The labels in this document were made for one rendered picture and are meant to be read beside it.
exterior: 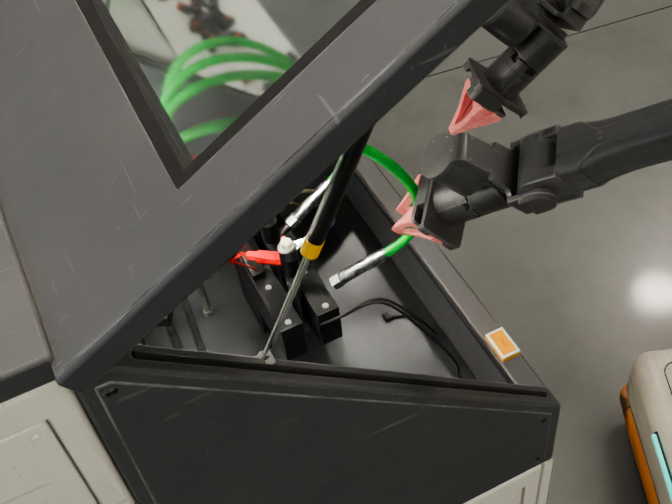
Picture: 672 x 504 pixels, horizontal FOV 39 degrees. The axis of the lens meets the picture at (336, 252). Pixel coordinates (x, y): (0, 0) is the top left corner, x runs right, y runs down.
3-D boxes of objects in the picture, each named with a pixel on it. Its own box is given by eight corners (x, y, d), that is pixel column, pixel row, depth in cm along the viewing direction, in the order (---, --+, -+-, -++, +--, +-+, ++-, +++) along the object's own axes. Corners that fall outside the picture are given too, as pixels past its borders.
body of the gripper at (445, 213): (412, 230, 117) (454, 216, 112) (428, 161, 122) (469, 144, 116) (449, 252, 120) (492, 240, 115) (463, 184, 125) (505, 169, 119)
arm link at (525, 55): (577, 48, 127) (567, 27, 132) (542, 20, 124) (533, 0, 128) (540, 84, 131) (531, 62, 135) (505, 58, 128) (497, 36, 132)
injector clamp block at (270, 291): (347, 360, 158) (339, 305, 147) (292, 385, 156) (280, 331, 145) (267, 229, 179) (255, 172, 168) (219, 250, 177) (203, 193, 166)
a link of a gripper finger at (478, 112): (433, 111, 140) (477, 66, 135) (466, 129, 144) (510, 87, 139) (445, 141, 135) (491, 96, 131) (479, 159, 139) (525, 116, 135)
